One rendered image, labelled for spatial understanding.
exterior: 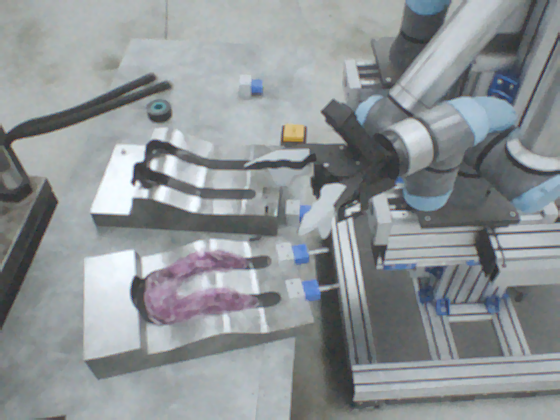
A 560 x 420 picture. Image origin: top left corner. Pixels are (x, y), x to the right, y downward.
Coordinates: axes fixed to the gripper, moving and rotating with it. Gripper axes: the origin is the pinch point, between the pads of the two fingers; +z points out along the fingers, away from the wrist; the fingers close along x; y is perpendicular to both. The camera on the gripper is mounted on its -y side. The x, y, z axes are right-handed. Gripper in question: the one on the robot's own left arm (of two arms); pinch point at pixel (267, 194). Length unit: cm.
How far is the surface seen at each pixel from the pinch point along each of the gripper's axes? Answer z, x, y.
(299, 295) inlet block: -13, 21, 55
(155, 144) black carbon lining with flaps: -1, 78, 42
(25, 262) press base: 43, 80, 66
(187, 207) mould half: -1, 57, 49
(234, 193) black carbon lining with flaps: -14, 57, 50
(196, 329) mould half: 11, 25, 54
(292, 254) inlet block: -18, 32, 54
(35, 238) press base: 39, 86, 64
